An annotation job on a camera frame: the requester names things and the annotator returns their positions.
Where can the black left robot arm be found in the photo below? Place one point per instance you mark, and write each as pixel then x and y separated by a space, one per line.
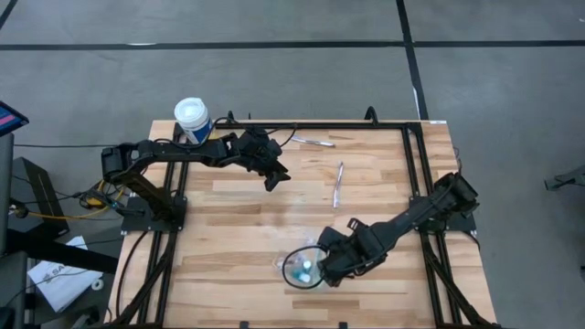
pixel 183 153

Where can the tablet screen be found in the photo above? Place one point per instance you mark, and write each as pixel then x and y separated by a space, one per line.
pixel 9 119

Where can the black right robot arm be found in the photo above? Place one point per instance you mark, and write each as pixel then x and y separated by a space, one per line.
pixel 420 210

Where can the black equipment stand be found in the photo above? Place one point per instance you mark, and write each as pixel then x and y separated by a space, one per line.
pixel 41 201

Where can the white paper sheet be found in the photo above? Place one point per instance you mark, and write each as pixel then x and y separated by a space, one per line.
pixel 59 283

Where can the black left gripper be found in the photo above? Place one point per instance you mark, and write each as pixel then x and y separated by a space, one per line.
pixel 256 151

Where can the white blue wipes canister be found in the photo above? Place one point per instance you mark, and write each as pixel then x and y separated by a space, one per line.
pixel 192 116

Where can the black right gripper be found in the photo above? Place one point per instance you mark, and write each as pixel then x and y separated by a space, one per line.
pixel 361 249

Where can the white tape roll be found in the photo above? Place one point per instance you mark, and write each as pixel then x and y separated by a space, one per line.
pixel 97 280

